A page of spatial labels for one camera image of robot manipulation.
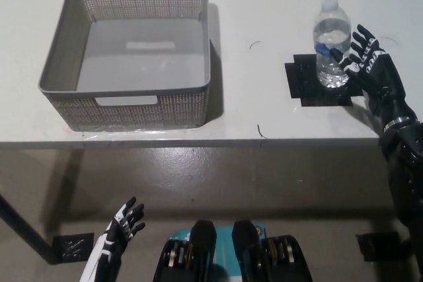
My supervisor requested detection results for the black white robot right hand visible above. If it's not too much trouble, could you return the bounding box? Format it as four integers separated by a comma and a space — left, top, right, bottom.
329, 23, 417, 128

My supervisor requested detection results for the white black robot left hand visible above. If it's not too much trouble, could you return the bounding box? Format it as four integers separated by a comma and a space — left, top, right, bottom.
80, 195, 147, 282

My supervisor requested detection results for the clear plastic water bottle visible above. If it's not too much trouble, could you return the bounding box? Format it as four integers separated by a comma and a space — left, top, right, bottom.
312, 0, 352, 90

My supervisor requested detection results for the grey perforated plastic basket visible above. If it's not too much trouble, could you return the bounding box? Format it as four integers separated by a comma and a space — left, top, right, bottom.
37, 0, 213, 132

